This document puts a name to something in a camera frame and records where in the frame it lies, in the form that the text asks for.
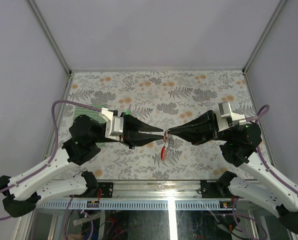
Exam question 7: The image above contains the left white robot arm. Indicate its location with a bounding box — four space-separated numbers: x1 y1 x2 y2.
0 108 163 218

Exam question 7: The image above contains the red handled metal key tool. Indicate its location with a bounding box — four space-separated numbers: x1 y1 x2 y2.
161 142 168 161

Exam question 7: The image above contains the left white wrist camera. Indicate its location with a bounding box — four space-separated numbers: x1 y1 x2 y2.
99 108 124 142

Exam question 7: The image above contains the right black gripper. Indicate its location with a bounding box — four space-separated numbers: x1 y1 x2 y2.
168 109 233 146

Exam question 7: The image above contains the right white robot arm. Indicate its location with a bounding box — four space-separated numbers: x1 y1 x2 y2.
167 110 298 235

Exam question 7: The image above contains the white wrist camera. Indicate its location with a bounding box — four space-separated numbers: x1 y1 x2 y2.
214 101 247 131
99 108 124 142

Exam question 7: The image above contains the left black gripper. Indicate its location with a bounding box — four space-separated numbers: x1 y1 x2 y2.
92 112 165 150

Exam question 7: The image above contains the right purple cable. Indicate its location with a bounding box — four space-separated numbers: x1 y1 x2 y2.
245 104 298 201

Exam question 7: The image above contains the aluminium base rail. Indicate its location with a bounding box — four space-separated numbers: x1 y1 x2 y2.
38 180 234 211

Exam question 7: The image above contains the green striped cloth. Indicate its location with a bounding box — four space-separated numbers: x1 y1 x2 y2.
73 103 107 148

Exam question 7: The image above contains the purple cable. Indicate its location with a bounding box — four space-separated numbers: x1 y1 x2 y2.
245 104 298 201
0 100 103 222

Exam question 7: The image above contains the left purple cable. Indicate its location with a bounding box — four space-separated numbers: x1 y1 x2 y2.
0 100 103 222

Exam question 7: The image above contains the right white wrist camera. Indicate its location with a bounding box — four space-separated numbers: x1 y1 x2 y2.
214 101 247 131

